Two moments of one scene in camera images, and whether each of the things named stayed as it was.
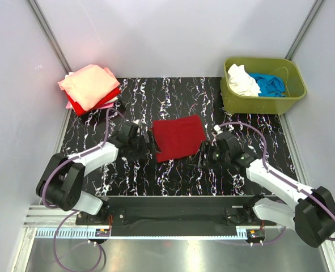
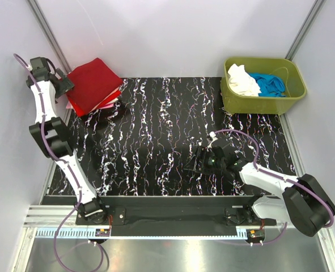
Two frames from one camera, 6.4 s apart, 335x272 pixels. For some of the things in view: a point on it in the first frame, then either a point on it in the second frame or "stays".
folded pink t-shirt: x=70 y=105 stays
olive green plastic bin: x=266 y=86 stays
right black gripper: x=204 y=149 to x=201 y=153
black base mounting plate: x=176 y=216 stays
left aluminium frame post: x=49 y=35 stays
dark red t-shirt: x=178 y=138 to x=93 y=80
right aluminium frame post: x=314 y=12 stays
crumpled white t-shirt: x=241 y=83 stays
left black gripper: x=145 y=150 to x=64 y=85
